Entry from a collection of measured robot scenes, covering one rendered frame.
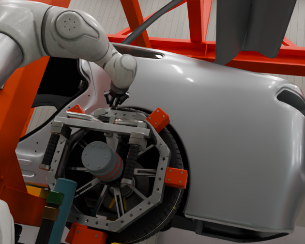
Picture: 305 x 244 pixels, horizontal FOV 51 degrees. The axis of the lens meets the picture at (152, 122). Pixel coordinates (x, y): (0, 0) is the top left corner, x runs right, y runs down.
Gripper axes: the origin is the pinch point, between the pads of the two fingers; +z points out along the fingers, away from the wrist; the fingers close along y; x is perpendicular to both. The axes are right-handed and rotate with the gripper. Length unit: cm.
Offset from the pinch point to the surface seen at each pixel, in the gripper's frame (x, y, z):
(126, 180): -49, -3, -37
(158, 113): -13.6, 17.7, -21.3
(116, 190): -44.9, -0.1, -1.4
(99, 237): -66, -9, -10
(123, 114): -11.5, 2.5, -13.7
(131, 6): 148, 36, 77
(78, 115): -18.2, -19.1, -24.8
